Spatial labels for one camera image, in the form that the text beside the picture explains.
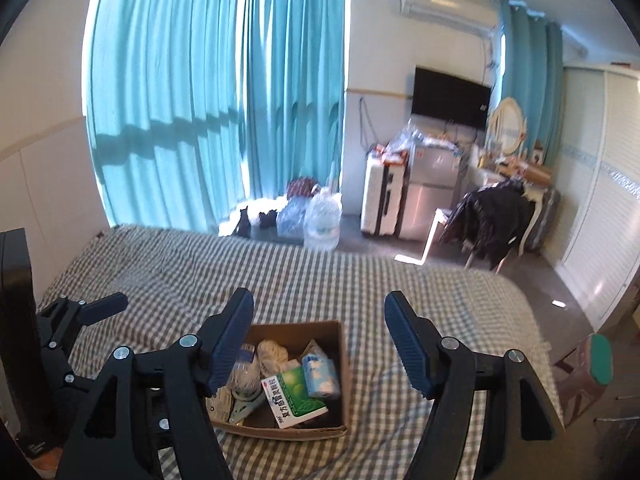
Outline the wide teal curtain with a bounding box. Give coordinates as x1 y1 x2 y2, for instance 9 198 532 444
82 0 251 226

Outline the dark patterned bag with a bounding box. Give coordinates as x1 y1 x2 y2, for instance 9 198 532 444
286 177 318 198

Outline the orange printed packet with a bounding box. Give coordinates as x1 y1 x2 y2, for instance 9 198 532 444
372 144 406 166

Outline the white louvered wardrobe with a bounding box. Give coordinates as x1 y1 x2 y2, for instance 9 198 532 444
555 62 640 331

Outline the green medicine box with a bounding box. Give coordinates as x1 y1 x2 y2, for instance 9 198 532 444
261 365 330 429

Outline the white suitcase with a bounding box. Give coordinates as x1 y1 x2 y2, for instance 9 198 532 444
361 155 408 238

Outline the green clothes clip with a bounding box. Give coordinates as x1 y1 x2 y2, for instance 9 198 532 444
227 387 266 423

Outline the checked bed blanket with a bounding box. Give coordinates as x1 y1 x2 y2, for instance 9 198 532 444
37 224 558 480

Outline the chair with black jacket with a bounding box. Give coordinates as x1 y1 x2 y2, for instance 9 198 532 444
440 180 533 273

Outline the black television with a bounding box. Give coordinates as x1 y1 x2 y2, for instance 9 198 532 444
411 66 492 131

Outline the white dressing table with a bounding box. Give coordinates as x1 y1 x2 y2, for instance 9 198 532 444
480 157 546 256

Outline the oval vanity mirror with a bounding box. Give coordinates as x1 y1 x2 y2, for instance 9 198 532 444
489 97 527 156

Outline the clear plastic wrapper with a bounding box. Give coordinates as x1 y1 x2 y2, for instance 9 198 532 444
227 342 263 391

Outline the large clear water bottle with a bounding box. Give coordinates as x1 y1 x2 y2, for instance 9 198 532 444
304 187 342 252

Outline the white printed plastic packet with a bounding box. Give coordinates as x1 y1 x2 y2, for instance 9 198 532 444
207 392 236 423

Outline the dark wall cable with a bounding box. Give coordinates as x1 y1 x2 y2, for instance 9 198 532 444
357 97 373 148

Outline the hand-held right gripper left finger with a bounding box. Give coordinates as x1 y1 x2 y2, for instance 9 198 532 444
55 287 256 480

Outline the grey suitcase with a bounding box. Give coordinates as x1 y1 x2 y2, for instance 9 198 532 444
525 187 561 253

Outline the green-topped stool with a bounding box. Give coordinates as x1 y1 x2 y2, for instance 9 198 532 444
557 332 615 428

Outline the white cloth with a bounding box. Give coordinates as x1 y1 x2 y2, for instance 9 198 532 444
256 339 290 376

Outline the silver refrigerator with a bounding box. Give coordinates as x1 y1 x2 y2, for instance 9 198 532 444
397 140 471 241

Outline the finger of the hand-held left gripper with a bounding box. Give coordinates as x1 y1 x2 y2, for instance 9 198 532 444
37 292 129 357
50 354 99 392

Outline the brown cardboard box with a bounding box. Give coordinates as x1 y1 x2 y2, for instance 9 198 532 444
207 320 349 442

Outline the white chair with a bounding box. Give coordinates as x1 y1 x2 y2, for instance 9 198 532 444
422 207 451 261

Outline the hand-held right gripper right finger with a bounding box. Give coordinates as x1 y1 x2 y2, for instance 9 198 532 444
383 290 566 480

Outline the narrow teal curtain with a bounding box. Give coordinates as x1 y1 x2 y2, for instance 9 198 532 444
497 0 565 166

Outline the clear plastic bag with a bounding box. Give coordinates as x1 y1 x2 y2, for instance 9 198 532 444
387 117 426 153

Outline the white air conditioner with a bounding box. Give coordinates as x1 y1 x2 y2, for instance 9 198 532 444
400 0 498 38

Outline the blue tissue pack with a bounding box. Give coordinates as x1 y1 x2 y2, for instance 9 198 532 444
301 350 342 398

